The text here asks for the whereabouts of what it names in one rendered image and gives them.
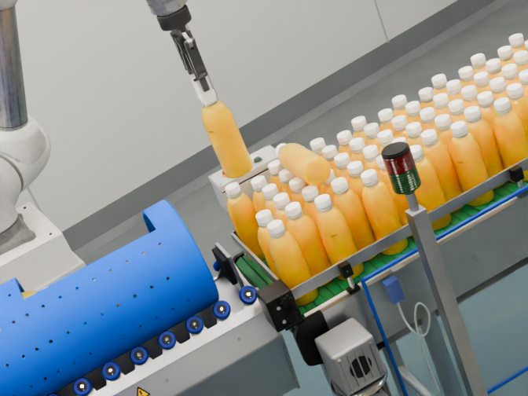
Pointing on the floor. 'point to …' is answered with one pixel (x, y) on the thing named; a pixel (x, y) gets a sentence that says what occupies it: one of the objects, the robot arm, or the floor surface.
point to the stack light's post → (445, 301)
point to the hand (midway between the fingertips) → (203, 88)
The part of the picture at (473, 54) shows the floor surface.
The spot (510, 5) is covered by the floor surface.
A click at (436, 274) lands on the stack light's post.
